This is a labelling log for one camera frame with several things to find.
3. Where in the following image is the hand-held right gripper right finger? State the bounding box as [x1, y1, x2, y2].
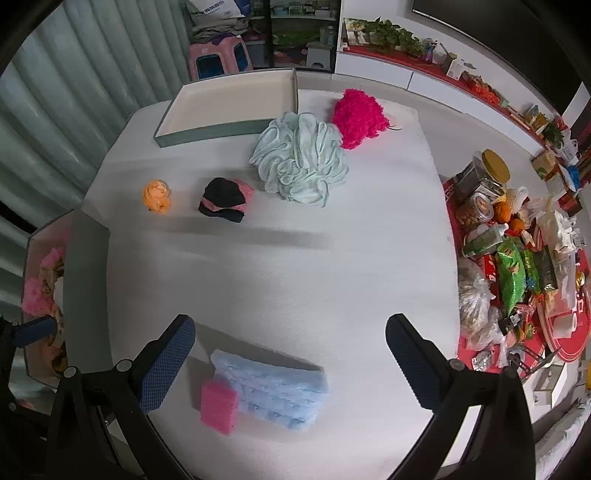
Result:
[385, 314, 536, 480]

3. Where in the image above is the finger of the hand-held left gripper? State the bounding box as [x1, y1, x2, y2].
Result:
[11, 318, 58, 348]

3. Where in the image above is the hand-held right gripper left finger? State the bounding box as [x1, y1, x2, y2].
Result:
[46, 314, 197, 480]

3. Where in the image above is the pink fluffy duster head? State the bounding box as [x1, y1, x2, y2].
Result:
[23, 246, 68, 317]

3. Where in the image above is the deep grey-green cardboard box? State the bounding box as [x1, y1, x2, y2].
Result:
[21, 209, 112, 381]

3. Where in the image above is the pink sponge block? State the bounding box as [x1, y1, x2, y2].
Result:
[200, 379, 241, 435]

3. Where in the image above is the clear plastic bag of nuts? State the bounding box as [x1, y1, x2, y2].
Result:
[457, 261, 504, 352]

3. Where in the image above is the light blue sponge cloth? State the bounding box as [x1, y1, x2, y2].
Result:
[210, 349, 331, 433]

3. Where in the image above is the green snack bag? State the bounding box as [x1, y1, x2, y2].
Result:
[495, 237, 529, 315]

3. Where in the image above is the small white box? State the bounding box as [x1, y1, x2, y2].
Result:
[531, 360, 571, 409]

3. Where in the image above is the green plastic bottle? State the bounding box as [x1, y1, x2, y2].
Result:
[462, 222, 509, 259]

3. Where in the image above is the round red tray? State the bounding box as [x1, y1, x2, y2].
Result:
[536, 258, 591, 363]

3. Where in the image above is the round clear nut container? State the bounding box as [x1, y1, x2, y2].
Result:
[457, 191, 496, 229]

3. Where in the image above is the pile of snack packets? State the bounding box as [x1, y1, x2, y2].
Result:
[443, 148, 591, 374]

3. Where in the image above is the orange fabric flower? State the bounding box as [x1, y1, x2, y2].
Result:
[141, 180, 174, 215]

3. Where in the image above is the black and pink sock roll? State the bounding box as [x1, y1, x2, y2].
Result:
[198, 178, 256, 223]

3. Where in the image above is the clear jar with yellow lid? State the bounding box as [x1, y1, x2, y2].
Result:
[455, 148, 511, 201]

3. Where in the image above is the pale green curtain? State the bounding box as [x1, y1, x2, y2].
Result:
[0, 0, 195, 315]

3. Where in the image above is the pale green bath loofah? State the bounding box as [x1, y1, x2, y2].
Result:
[249, 112, 350, 208]

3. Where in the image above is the shallow grey-green box lid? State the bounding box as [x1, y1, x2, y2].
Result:
[154, 68, 299, 148]

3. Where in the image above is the long red shelf cover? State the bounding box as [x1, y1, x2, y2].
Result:
[339, 44, 568, 148]

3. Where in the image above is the pink plastic stool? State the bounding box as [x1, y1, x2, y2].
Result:
[188, 37, 254, 81]

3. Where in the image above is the small grey stool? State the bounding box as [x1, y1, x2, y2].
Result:
[305, 41, 335, 71]

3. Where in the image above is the green potted plant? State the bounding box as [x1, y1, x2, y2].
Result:
[344, 17, 423, 58]

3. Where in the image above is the black television screen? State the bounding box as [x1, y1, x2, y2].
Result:
[411, 0, 591, 116]

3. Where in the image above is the white printed sack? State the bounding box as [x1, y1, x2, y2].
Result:
[185, 0, 252, 29]

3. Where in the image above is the glass door cabinet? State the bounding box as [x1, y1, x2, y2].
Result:
[245, 0, 345, 72]

